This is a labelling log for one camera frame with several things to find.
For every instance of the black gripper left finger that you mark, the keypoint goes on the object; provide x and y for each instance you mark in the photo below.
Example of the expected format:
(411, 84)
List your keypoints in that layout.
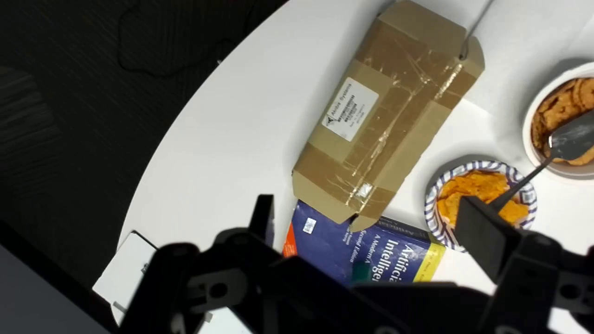
(262, 216)

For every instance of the taped cardboard box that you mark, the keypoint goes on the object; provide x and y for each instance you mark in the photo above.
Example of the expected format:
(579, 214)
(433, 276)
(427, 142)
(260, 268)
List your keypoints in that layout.
(390, 118)

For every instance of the green cylinder block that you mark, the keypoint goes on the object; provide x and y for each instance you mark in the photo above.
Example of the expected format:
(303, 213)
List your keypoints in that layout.
(360, 272)

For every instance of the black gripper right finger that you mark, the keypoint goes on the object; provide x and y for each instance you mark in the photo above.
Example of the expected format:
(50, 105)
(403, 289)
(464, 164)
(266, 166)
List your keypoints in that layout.
(488, 238)

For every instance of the white bowl with snacks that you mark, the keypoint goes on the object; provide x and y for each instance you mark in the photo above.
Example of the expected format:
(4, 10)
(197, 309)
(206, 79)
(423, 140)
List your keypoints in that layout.
(559, 105)

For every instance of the blue artificial intelligence textbook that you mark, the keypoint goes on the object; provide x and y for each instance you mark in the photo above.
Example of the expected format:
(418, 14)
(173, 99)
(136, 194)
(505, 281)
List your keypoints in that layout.
(346, 244)

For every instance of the blue patterned paper bowl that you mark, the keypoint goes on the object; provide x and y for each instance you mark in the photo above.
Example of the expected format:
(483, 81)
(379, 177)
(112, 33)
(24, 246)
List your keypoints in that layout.
(479, 188)

